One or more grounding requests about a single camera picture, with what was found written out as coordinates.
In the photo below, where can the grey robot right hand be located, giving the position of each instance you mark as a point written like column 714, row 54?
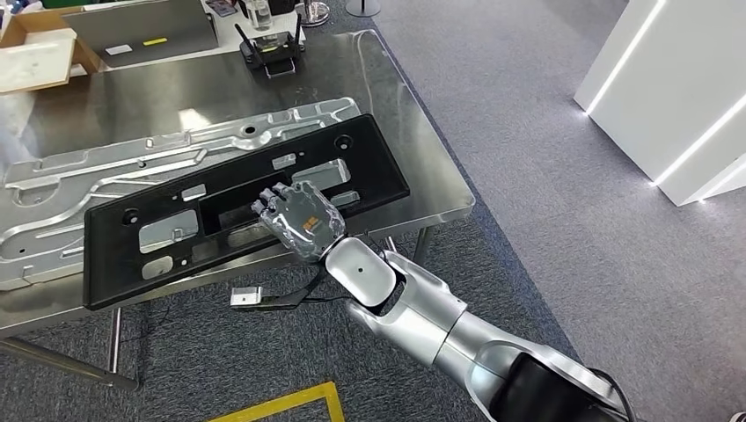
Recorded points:
column 303, row 224

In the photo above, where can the black plastic plate bracket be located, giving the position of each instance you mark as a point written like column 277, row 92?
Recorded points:
column 105, row 274

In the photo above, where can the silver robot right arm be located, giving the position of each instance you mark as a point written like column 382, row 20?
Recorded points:
column 431, row 326

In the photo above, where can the stainless steel workbench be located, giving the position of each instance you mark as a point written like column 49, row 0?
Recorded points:
column 175, row 99

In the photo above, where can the black router with antennas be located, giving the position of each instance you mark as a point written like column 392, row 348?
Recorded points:
column 271, row 52

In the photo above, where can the chrome stanchion base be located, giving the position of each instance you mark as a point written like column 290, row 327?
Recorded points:
column 315, row 14

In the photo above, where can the clear glass bottle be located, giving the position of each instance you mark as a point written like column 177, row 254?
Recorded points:
column 258, row 14

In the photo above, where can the grey stanchion base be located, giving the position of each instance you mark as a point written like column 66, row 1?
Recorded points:
column 362, row 7

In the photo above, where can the stamped sheet metal panel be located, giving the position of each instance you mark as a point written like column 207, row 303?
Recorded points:
column 70, row 175

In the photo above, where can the grey flat case with labels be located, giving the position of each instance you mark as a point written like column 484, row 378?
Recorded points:
column 146, row 23

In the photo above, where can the brown cardboard box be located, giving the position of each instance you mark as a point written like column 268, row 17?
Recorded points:
column 87, row 55

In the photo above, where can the white foam sheet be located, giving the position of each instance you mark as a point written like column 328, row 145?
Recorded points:
column 35, row 61

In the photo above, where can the white counter with light strips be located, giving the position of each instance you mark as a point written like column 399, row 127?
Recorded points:
column 670, row 87

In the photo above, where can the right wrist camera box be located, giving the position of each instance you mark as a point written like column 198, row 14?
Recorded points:
column 245, row 297

